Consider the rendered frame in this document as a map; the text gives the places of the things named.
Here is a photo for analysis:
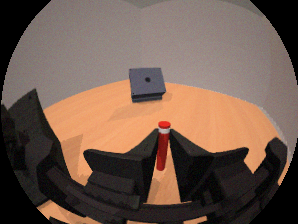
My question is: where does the red peg with white band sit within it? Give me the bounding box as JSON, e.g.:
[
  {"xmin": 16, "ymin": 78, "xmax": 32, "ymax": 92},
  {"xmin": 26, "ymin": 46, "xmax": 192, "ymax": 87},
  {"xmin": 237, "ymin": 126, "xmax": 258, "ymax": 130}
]
[{"xmin": 156, "ymin": 120, "xmax": 170, "ymax": 171}]

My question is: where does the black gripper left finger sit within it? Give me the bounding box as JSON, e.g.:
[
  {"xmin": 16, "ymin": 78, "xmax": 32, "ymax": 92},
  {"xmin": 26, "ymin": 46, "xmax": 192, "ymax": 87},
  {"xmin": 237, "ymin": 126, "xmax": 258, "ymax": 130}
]
[{"xmin": 82, "ymin": 128, "xmax": 158, "ymax": 202}]

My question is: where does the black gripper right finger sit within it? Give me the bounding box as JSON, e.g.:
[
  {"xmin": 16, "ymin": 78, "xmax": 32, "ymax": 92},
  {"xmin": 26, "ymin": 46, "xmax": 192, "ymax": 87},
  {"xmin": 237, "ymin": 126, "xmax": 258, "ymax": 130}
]
[{"xmin": 169, "ymin": 128, "xmax": 249, "ymax": 202}]

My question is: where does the dark grey panel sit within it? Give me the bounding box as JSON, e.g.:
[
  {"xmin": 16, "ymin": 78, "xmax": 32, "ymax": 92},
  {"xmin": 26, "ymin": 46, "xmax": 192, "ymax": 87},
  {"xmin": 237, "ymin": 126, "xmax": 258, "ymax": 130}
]
[{"xmin": 129, "ymin": 67, "xmax": 166, "ymax": 104}]

